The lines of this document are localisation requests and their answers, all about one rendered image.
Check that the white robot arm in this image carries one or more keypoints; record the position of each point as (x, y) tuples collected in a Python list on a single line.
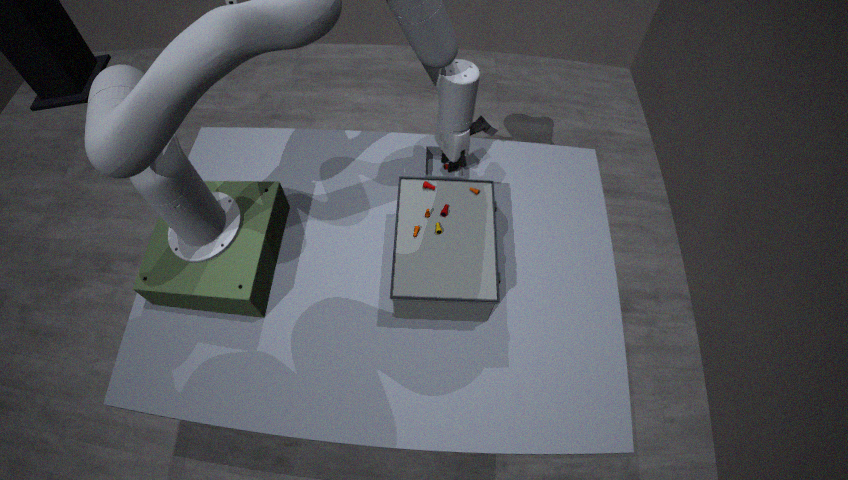
[(123, 140)]

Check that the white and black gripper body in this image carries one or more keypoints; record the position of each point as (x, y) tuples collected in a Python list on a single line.
[(451, 142)]

